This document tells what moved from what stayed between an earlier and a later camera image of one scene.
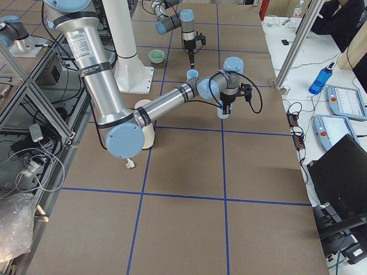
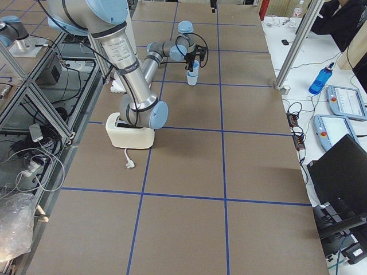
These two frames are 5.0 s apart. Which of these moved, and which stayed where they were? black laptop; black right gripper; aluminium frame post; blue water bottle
Moved: black right gripper
Stayed: aluminium frame post; black laptop; blue water bottle
